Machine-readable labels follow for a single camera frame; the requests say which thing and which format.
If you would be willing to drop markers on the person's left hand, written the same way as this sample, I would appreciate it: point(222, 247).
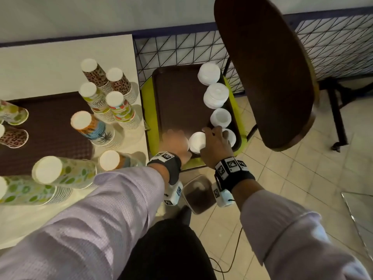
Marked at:
point(174, 144)

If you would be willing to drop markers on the person's right hand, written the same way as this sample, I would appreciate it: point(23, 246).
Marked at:
point(216, 150)

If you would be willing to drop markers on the person's right fingers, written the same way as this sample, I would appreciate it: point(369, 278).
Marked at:
point(212, 132)

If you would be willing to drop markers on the person's left fingers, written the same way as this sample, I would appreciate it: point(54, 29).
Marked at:
point(173, 135)

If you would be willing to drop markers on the person's left forearm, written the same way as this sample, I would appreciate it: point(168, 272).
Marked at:
point(87, 227)

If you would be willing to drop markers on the person's right forearm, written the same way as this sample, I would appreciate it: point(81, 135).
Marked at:
point(291, 236)

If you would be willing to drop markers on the lime green stool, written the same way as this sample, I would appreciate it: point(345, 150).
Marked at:
point(147, 113)

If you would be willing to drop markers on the brown plastic tray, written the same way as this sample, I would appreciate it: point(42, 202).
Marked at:
point(180, 102)

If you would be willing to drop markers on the stack of colourful striped cups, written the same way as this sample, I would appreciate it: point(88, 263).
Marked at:
point(122, 110)

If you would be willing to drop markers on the steel pedal bin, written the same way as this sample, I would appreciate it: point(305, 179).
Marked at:
point(199, 193)

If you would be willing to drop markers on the stack of orange print cups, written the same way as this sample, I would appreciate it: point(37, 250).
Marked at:
point(115, 160)

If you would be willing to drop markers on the stack of leopard print cups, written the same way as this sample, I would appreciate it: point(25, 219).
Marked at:
point(121, 84)
point(94, 74)

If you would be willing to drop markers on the person's black shoe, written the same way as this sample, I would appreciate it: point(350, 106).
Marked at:
point(185, 214)

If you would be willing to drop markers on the stack of palm print cups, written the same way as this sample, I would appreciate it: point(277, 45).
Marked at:
point(93, 129)

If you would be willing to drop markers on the dark brown wooden chair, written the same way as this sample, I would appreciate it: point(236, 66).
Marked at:
point(268, 69)

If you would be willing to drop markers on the stack of fruit print cups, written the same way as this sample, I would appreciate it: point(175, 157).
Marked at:
point(94, 100)

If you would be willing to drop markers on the stack of green lemon cups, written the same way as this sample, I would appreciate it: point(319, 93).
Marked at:
point(64, 172)

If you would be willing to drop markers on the person's black trousers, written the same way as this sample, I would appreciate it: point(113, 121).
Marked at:
point(166, 253)

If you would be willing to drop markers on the brown textured tray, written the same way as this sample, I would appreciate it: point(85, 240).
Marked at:
point(49, 131)

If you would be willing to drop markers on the stack of green kiwi cups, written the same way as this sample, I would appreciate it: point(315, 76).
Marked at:
point(26, 191)

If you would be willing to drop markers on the leopard print paper cup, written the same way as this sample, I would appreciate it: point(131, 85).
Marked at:
point(13, 137)

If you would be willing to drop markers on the green lemon paper cup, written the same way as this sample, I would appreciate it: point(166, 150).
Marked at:
point(13, 113)

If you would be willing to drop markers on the glass panel with metal edge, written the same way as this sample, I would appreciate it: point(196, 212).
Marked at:
point(360, 218)

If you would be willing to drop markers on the black left wrist camera band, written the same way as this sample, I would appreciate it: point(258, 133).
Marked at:
point(167, 164)

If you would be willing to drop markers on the black wrist camera band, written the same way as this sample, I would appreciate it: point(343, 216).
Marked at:
point(233, 173)
point(167, 164)

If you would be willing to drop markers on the black right wrist camera band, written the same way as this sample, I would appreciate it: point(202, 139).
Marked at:
point(233, 173)

